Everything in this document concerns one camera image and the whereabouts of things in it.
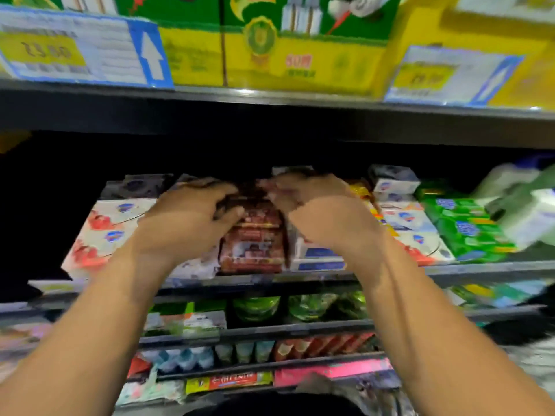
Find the person's right hand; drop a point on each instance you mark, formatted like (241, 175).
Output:
(329, 212)

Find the person's left hand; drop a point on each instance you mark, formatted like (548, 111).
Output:
(186, 225)

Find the stack of white orange soap boxes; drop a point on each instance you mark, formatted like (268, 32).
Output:
(316, 255)

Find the white red shield soap box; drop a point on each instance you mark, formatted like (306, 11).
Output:
(95, 251)
(121, 214)

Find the white purple shield soap box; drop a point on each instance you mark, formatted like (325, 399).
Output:
(134, 184)

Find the stack of pink soap boxes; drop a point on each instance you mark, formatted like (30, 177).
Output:
(253, 247)

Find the stack of white purple soap boxes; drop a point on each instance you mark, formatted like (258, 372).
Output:
(407, 216)

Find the stack of green soap boxes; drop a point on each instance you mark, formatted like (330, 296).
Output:
(473, 229)

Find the white hand sanitizer bottle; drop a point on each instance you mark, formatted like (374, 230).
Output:
(533, 219)
(507, 177)

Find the person's right forearm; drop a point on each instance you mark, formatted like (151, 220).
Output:
(451, 342)

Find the person's left forearm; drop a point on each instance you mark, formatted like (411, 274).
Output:
(95, 342)

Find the green white carton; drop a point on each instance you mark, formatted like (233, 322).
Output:
(186, 320)

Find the row of blue white tubes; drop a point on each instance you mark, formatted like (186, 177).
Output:
(208, 355)

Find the row of red tubes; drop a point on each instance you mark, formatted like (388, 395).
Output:
(325, 345)

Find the red white packet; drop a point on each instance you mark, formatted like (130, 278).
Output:
(139, 366)

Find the pink flat pack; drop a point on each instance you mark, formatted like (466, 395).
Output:
(334, 371)

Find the yellow red flat pack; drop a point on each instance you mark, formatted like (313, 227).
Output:
(230, 382)

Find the white floral packet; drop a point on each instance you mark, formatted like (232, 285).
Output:
(147, 390)

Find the white blue price tag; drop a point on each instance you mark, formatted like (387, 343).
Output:
(78, 47)
(451, 78)

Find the row of pink orange packets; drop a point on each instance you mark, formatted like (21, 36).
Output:
(22, 335)

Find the flat yellow box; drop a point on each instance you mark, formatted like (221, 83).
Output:
(529, 82)

